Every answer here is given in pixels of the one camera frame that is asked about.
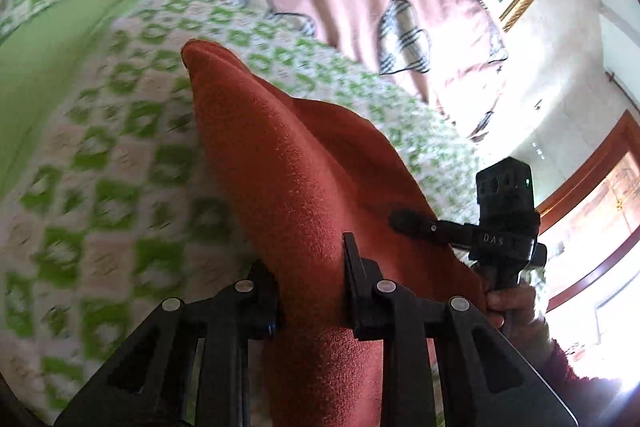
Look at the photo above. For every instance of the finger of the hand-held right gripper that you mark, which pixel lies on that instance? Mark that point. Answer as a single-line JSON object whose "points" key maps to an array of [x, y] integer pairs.
{"points": [[425, 227]]}

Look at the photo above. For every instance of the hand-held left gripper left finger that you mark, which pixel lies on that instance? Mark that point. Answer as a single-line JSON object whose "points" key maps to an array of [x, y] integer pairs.
{"points": [[265, 302]]}

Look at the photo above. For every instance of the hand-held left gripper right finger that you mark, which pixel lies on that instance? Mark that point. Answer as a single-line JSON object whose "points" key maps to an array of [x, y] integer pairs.
{"points": [[357, 297]]}

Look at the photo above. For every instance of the orange knit sweater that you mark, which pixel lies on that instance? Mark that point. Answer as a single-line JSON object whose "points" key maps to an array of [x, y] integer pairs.
{"points": [[300, 182]]}

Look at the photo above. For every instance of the person's right hand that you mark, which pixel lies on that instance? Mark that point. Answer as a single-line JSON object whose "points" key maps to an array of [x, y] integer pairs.
{"points": [[525, 307]]}

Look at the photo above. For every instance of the green patterned bedsheet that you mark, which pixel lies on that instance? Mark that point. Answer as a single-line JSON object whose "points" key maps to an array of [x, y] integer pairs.
{"points": [[100, 207]]}

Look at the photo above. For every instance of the wooden door frame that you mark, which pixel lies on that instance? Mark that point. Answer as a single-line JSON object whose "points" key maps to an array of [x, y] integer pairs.
{"points": [[590, 167]]}

